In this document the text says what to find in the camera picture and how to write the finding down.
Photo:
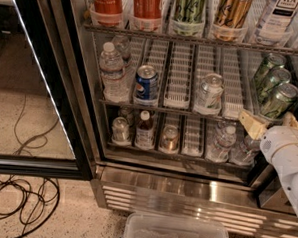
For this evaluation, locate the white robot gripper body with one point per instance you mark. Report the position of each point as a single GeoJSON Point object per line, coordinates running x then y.
{"type": "Point", "coordinates": [278, 140]}

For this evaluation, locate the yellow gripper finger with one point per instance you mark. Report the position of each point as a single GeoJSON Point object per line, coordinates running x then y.
{"type": "Point", "coordinates": [255, 126]}
{"type": "Point", "coordinates": [290, 120]}

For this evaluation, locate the green soda can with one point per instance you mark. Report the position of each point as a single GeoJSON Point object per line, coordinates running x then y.
{"type": "Point", "coordinates": [279, 101]}
{"type": "Point", "coordinates": [269, 62]}
{"type": "Point", "coordinates": [275, 77]}

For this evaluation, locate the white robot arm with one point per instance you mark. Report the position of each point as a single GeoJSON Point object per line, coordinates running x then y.
{"type": "Point", "coordinates": [289, 182]}

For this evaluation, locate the white soda can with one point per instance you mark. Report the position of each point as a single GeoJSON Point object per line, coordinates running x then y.
{"type": "Point", "coordinates": [210, 91]}

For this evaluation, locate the gold bottom can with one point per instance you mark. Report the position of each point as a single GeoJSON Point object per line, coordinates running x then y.
{"type": "Point", "coordinates": [169, 138]}

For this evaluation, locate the gold tall drink can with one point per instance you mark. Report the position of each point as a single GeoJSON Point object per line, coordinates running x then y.
{"type": "Point", "coordinates": [229, 19]}

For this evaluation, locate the stainless steel fridge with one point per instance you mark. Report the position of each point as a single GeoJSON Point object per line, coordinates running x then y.
{"type": "Point", "coordinates": [247, 200]}

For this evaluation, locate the blue Pepsi can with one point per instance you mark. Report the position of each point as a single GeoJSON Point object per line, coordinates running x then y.
{"type": "Point", "coordinates": [146, 83]}

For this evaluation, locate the green tall drink can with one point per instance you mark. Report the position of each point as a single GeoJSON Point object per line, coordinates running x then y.
{"type": "Point", "coordinates": [188, 17]}

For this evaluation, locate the open glass fridge door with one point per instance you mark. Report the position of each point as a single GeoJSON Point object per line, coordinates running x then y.
{"type": "Point", "coordinates": [44, 121]}

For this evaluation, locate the lying bottom water bottle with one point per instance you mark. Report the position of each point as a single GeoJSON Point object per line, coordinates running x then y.
{"type": "Point", "coordinates": [243, 153]}

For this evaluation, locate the white labelled drink bottle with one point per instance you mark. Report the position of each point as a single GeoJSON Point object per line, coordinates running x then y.
{"type": "Point", "coordinates": [274, 21]}

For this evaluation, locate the brown tea bottle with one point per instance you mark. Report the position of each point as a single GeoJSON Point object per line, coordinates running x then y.
{"type": "Point", "coordinates": [144, 138]}

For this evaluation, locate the small clear bottom bottle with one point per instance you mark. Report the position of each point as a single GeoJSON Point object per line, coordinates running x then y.
{"type": "Point", "coordinates": [120, 129]}

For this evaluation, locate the clear plastic bin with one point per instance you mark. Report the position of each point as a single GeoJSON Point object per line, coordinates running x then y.
{"type": "Point", "coordinates": [145, 225]}

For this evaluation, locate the front clear water bottle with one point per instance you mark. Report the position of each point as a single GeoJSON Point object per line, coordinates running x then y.
{"type": "Point", "coordinates": [112, 71]}

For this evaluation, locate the clear water bottle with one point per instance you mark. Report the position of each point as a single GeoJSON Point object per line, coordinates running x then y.
{"type": "Point", "coordinates": [112, 71]}
{"type": "Point", "coordinates": [122, 44]}

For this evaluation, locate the rear clear water bottle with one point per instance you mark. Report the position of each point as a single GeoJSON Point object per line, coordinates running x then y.
{"type": "Point", "coordinates": [122, 44]}

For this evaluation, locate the red Coca-Cola bottle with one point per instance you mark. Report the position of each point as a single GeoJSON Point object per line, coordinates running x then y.
{"type": "Point", "coordinates": [108, 12]}

